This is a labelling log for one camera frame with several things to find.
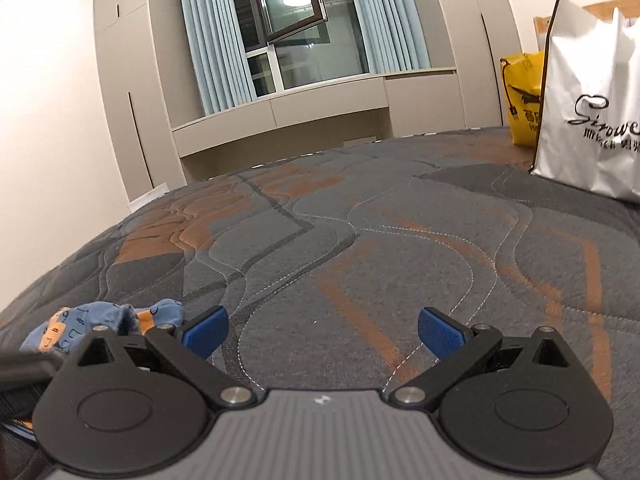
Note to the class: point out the wooden headboard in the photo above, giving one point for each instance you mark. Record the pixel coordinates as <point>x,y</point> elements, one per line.
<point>542,27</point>

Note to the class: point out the yellow shopping bag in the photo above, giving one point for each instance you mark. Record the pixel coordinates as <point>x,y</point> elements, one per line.
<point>522,105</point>

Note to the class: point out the light blue curtain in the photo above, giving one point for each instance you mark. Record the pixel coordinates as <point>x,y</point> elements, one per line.
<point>215,40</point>
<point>387,15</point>

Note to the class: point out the beige window bench cabinet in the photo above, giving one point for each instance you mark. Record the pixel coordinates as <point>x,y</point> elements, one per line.
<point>300,110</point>

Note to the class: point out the grey quilted mattress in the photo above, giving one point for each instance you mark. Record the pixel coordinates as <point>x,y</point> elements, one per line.
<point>375,260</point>

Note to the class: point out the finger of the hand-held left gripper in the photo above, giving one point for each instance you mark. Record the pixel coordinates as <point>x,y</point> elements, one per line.
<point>27,364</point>

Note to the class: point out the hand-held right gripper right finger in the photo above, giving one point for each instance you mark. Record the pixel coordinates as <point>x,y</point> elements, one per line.
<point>442,334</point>

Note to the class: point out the white flat board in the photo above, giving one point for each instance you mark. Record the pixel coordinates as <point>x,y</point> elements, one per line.
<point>147,196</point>

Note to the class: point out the window with open sash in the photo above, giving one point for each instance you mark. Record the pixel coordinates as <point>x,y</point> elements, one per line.
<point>310,55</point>

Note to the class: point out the blue pants with orange cars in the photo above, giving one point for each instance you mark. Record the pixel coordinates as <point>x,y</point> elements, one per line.
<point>107,317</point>

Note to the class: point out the white shopping bag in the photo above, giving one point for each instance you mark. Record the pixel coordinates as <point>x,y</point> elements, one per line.
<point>585,110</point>

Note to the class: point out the beige wardrobe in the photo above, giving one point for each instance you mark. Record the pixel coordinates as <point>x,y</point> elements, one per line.
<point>475,60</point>
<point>140,85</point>

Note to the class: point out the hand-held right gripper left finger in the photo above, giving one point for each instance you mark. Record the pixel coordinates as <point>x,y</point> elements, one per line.
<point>206,332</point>

